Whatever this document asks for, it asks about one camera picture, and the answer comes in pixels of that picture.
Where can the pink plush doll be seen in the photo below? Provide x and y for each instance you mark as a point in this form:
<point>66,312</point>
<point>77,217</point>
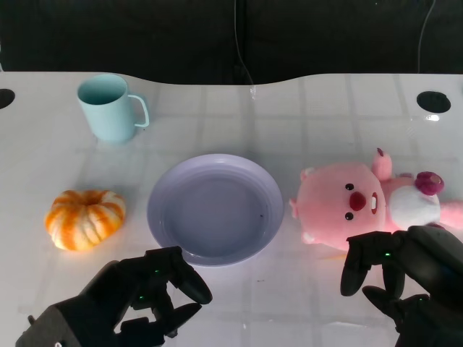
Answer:
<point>329,202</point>

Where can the light blue mug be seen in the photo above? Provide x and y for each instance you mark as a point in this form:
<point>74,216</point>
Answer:
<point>108,115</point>

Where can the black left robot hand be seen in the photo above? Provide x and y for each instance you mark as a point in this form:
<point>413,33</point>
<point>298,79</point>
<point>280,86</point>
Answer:
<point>119,289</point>

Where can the grey left robot forearm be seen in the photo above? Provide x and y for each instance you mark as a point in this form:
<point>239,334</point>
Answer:
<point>47,325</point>

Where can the black backdrop cloth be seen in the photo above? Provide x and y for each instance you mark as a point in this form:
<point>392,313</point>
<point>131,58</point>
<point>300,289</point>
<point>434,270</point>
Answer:
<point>144,36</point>

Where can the orange white striped pumpkin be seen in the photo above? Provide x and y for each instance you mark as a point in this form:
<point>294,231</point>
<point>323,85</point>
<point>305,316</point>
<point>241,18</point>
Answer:
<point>85,220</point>

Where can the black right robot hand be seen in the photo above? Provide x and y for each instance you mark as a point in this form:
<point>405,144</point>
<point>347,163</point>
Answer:
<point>430,260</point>

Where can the purple round plate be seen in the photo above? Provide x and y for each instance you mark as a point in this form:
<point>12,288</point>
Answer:
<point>213,213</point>

